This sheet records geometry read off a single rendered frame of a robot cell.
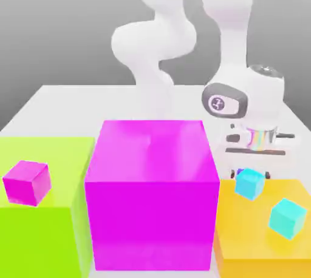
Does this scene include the small light blue cube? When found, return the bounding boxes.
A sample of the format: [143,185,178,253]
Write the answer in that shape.
[234,168,266,202]

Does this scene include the large magenta box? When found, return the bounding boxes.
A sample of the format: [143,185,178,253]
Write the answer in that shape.
[84,119,221,272]

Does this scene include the large lime green box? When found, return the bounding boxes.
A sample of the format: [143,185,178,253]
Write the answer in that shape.
[0,136,96,278]

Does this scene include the large orange box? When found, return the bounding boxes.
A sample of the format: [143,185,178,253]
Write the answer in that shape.
[213,178,311,278]

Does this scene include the small magenta cube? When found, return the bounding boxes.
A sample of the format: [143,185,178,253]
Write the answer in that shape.
[2,160,53,208]

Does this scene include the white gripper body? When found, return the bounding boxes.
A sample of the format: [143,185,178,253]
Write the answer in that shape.
[223,146,287,172]

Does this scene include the small turquoise cube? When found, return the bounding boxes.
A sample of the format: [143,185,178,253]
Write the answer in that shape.
[267,197,309,242]

